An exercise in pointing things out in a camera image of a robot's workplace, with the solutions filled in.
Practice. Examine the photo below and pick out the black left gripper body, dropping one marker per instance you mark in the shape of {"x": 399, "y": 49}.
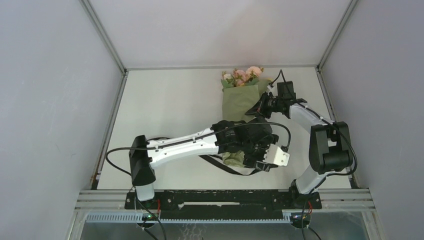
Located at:
{"x": 255, "y": 152}

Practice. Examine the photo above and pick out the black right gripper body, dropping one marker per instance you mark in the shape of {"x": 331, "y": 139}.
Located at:
{"x": 267, "y": 104}

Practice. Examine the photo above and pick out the white fake flower stem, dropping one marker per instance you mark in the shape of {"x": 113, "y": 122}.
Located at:
{"x": 227, "y": 80}

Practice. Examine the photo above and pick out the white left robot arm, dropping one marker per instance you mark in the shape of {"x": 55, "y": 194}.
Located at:
{"x": 141, "y": 159}

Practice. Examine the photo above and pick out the orange green wrapping paper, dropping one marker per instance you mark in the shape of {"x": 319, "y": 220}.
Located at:
{"x": 236, "y": 101}

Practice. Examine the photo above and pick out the black mounting base rail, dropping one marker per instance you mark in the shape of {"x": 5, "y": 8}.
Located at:
{"x": 224, "y": 205}

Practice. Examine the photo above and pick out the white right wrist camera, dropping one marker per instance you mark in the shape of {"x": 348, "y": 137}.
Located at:
{"x": 270, "y": 88}

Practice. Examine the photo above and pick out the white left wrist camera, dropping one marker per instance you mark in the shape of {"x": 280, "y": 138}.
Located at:
{"x": 276, "y": 156}

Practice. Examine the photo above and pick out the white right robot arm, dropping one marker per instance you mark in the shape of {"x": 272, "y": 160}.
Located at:
{"x": 330, "y": 149}

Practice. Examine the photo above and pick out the pink fake flower stem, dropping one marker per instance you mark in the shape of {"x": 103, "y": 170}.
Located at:
{"x": 239, "y": 77}
{"x": 254, "y": 72}

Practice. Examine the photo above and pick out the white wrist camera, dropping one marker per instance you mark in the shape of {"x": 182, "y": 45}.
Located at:
{"x": 276, "y": 156}
{"x": 270, "y": 88}

